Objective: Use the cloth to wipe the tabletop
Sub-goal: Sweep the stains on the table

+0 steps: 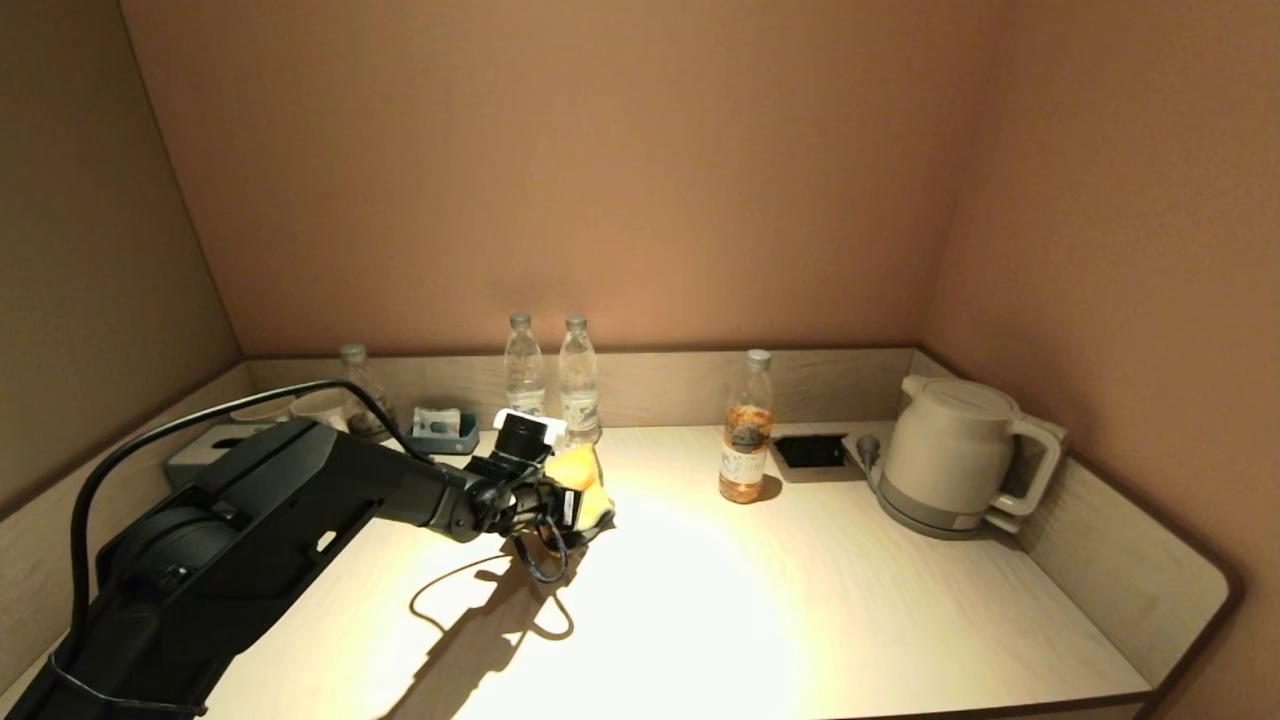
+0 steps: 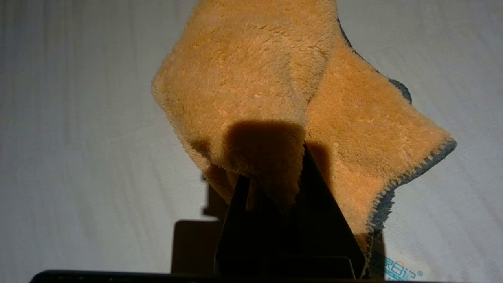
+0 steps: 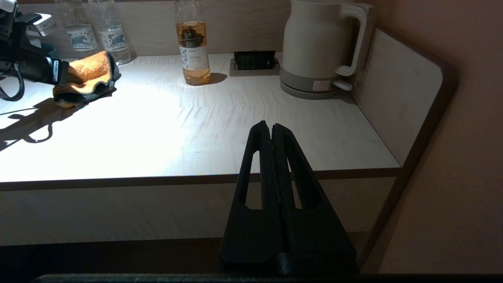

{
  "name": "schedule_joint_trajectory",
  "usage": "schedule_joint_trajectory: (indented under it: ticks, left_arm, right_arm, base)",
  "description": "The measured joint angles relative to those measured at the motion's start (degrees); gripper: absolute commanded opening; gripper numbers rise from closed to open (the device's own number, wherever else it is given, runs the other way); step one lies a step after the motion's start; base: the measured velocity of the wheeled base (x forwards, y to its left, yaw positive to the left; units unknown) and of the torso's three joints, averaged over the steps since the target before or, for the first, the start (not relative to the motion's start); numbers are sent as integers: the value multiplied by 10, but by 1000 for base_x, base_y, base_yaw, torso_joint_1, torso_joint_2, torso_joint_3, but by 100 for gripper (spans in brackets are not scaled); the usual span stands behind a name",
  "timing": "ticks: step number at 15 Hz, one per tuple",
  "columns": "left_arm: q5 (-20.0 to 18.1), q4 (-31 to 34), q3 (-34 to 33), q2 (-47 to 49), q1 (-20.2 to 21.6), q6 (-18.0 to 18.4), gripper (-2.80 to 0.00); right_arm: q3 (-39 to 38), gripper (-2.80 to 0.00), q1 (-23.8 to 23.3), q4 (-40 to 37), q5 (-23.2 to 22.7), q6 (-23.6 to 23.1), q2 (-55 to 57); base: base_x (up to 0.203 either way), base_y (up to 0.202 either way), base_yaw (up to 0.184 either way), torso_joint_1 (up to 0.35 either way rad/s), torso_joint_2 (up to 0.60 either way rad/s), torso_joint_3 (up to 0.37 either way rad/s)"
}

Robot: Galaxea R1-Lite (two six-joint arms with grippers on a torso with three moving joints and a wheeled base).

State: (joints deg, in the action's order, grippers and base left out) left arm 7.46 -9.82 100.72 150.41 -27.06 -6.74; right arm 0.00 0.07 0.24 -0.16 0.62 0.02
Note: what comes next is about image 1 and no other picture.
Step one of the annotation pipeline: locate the thin looped gripper cable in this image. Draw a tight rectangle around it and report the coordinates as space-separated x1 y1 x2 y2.
508 528 573 585

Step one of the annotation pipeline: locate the small blue tray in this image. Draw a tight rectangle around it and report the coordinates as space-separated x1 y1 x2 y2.
404 412 480 457

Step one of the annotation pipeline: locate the black recessed power socket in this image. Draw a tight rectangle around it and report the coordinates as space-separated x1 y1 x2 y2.
772 434 851 473

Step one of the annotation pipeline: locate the beige electric kettle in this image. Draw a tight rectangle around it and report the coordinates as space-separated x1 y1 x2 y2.
880 375 1063 520

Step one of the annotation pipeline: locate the clear water bottle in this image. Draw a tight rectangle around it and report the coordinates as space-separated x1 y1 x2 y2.
503 313 548 420
558 315 604 449

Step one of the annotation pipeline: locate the amber tea plastic bottle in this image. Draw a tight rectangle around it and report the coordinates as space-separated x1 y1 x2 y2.
719 349 774 505

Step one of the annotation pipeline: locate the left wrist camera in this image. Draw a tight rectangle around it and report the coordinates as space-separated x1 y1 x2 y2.
492 408 569 473

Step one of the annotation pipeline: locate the grey kettle base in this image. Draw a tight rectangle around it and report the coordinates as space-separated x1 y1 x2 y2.
866 467 1021 542

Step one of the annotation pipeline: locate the grey-blue tissue box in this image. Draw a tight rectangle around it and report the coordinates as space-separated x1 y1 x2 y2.
165 423 263 491

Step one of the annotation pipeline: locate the dark tea plastic bottle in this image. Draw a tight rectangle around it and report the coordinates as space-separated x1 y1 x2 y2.
338 344 398 443

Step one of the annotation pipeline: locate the orange microfibre cloth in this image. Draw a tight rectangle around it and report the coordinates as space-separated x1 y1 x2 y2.
545 443 617 547

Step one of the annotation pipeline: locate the white ceramic mug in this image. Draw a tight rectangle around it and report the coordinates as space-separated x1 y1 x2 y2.
290 389 351 433
230 394 297 424

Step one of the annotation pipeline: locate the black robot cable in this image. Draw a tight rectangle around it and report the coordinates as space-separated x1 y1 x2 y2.
66 379 433 641

